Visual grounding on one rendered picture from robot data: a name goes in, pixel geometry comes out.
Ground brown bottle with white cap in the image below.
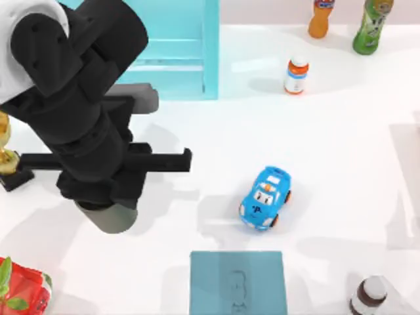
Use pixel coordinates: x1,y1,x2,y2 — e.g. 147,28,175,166
348,275,389,315

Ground red box with green leaves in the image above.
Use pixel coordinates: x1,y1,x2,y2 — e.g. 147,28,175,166
0,256,54,315

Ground gold trophy with black base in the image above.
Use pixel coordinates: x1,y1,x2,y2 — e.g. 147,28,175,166
0,110,35,193

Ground flat teal square mat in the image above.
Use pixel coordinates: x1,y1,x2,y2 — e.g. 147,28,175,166
189,250,289,315

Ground light blue rack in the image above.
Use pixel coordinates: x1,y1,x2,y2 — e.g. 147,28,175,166
60,0,219,102

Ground small white and orange bottle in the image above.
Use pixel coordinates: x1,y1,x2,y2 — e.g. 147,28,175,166
283,56,310,96

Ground green bottle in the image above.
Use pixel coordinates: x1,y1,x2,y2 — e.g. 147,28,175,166
352,0,395,56

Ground blue toy car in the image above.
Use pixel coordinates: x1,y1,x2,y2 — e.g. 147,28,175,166
238,165,293,233

